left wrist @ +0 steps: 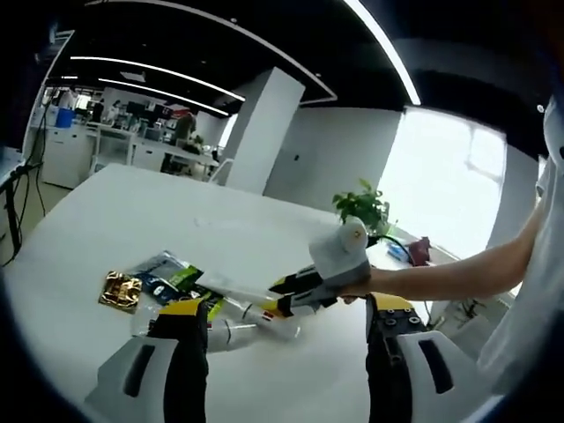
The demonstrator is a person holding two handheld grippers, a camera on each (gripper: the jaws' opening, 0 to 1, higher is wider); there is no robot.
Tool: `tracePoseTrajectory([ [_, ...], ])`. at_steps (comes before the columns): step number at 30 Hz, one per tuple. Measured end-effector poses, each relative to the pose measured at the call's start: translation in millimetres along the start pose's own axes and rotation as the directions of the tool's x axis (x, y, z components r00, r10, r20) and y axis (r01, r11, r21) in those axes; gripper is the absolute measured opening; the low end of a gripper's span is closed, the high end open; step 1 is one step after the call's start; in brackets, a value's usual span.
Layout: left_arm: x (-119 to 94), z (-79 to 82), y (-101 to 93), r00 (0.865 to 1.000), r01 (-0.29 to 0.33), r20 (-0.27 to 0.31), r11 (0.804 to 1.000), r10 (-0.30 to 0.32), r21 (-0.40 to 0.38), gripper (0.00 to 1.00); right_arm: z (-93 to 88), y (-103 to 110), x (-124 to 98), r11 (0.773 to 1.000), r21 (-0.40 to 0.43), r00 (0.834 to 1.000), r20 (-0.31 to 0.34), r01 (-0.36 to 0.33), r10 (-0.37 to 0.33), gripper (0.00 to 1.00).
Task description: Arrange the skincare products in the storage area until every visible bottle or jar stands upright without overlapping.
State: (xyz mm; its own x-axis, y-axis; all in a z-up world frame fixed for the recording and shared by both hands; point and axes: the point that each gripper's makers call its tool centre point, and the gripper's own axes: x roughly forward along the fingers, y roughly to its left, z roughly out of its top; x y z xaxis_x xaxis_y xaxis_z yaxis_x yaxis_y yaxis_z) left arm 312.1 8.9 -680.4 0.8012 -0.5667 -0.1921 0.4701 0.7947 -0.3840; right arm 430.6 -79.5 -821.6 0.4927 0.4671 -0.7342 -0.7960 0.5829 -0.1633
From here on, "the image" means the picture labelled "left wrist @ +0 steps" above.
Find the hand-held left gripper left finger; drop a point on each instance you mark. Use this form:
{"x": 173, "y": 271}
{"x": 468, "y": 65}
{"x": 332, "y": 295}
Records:
{"x": 185, "y": 365}

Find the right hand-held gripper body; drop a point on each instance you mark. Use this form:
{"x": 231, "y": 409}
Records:
{"x": 341, "y": 255}

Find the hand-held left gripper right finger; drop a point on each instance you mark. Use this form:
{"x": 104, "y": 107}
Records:
{"x": 388, "y": 370}

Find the small white skincare bottle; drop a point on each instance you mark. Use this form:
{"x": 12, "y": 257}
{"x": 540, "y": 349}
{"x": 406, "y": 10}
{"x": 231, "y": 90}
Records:
{"x": 273, "y": 324}
{"x": 238, "y": 337}

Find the person's right hand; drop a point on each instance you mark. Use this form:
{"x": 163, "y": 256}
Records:
{"x": 363, "y": 286}

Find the blue tissue pack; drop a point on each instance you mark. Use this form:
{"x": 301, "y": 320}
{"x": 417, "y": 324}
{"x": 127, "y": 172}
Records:
{"x": 395, "y": 252}

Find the potted green plant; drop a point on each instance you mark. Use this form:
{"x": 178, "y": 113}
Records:
{"x": 363, "y": 205}

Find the dark green foil packet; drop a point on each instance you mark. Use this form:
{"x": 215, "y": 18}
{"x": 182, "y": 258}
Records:
{"x": 167, "y": 277}

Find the gold foil packet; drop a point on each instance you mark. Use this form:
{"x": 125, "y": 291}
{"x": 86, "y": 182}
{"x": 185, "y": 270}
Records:
{"x": 120, "y": 291}

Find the white office chair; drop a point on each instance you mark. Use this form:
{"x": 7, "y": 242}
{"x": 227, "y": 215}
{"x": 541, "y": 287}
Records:
{"x": 220, "y": 174}

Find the white square pillar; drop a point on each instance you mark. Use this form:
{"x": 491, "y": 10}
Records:
{"x": 264, "y": 132}

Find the person's white shirt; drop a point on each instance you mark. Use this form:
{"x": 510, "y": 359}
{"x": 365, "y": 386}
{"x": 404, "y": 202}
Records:
{"x": 529, "y": 286}

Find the blue bin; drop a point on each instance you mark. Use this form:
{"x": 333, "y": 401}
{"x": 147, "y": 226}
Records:
{"x": 65, "y": 118}

